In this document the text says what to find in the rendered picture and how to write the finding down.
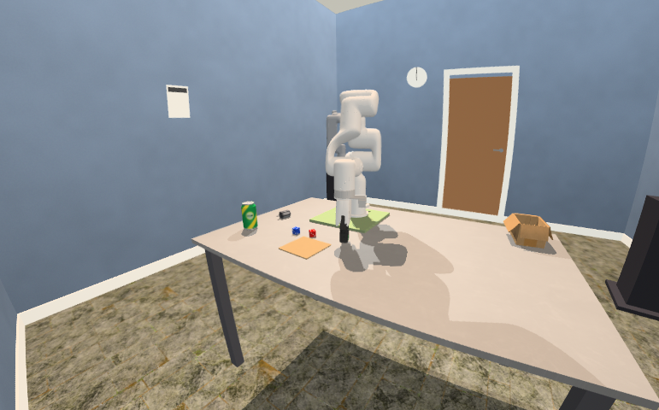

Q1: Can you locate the green soda can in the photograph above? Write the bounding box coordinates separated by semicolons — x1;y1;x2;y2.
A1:
241;202;258;230

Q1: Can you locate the tan square mat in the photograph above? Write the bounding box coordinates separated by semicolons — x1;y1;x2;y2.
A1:
279;237;331;260

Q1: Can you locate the open brown cardboard box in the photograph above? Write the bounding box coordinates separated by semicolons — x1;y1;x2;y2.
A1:
503;214;553;249

